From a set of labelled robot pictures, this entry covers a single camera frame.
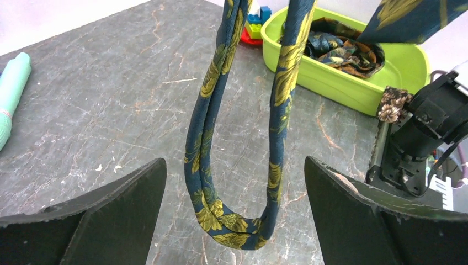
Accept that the pile of patterned ties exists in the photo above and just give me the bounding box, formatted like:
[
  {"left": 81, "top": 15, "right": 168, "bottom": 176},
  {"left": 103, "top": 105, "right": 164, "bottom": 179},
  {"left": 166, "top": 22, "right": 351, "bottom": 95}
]
[{"left": 304, "top": 17, "right": 385, "bottom": 78}]

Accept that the blue yellow floral tie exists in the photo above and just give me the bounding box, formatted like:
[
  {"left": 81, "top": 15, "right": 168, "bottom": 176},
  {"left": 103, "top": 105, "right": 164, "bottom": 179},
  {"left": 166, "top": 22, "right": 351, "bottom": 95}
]
[{"left": 184, "top": 0, "right": 468, "bottom": 251}]

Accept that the colourful toy block stack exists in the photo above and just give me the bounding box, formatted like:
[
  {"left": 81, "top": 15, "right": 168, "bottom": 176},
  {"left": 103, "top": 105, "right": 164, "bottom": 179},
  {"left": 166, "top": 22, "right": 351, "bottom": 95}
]
[{"left": 241, "top": 1, "right": 272, "bottom": 46}]

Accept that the brown floral tie end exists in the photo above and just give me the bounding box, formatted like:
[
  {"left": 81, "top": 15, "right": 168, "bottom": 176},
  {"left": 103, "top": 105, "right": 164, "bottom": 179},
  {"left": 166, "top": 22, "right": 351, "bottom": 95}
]
[{"left": 376, "top": 86, "right": 414, "bottom": 124}]

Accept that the lime green plastic bin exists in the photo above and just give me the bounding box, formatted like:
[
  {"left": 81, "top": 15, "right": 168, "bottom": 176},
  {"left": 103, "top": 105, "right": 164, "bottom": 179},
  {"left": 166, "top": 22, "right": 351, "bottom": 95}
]
[{"left": 261, "top": 7, "right": 430, "bottom": 116}]

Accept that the teal cylindrical pen tool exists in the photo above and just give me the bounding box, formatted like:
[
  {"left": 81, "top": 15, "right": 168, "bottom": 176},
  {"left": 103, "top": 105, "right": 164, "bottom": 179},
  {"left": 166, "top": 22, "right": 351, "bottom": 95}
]
[{"left": 1, "top": 52, "right": 31, "bottom": 150}]

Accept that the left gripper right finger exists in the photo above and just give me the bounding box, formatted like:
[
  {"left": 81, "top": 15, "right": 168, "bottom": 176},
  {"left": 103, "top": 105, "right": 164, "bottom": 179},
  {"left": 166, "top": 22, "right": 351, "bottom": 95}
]
[{"left": 304, "top": 156, "right": 467, "bottom": 264}]

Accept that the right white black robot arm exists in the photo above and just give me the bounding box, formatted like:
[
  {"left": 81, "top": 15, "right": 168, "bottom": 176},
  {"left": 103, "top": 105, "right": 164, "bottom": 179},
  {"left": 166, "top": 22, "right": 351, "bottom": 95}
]
[{"left": 365, "top": 62, "right": 467, "bottom": 198}]

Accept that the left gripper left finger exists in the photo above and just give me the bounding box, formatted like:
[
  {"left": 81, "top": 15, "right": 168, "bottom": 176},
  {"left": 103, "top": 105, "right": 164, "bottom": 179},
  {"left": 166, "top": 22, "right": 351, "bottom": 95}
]
[{"left": 1, "top": 158, "right": 167, "bottom": 264}]

